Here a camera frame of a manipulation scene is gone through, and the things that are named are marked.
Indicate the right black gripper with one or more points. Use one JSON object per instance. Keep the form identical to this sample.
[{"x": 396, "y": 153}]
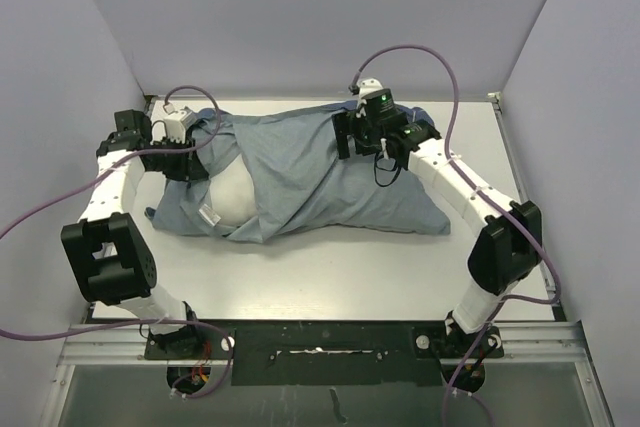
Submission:
[{"x": 344, "y": 124}]

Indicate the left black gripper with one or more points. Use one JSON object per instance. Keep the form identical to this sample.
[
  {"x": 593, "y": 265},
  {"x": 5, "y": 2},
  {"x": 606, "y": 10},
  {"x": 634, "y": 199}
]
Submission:
[{"x": 189, "y": 169}]

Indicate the white pillow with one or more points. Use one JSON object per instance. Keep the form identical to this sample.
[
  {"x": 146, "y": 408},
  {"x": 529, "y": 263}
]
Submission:
[{"x": 232, "y": 194}]

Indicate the blue pillowcase with fish print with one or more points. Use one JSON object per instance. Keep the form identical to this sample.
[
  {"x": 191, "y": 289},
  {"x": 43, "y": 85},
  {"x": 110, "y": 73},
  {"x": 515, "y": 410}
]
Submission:
[{"x": 299, "y": 182}]

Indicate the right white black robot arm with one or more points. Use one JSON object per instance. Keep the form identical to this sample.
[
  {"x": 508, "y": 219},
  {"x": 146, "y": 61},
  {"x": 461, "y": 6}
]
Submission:
[{"x": 506, "y": 231}]

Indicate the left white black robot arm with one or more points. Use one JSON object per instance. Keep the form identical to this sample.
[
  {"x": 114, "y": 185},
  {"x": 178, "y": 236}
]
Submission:
[{"x": 110, "y": 259}]

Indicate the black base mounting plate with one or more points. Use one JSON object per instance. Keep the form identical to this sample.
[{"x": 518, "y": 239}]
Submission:
[{"x": 350, "y": 370}]

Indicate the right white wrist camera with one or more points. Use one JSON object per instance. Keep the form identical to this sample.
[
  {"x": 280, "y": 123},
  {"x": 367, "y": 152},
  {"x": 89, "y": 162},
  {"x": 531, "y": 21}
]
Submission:
[{"x": 367, "y": 84}]

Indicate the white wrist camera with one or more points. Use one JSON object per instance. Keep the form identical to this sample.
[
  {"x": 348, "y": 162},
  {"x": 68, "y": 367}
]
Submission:
[
  {"x": 177, "y": 122},
  {"x": 367, "y": 84}
]

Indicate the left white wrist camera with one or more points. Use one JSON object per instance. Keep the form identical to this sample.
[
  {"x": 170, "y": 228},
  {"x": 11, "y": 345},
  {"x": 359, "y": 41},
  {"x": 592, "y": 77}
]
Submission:
[{"x": 177, "y": 122}]

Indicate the aluminium frame rail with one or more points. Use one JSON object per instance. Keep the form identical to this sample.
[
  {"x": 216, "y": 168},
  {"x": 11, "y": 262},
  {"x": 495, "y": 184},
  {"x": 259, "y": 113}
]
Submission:
[{"x": 509, "y": 341}]

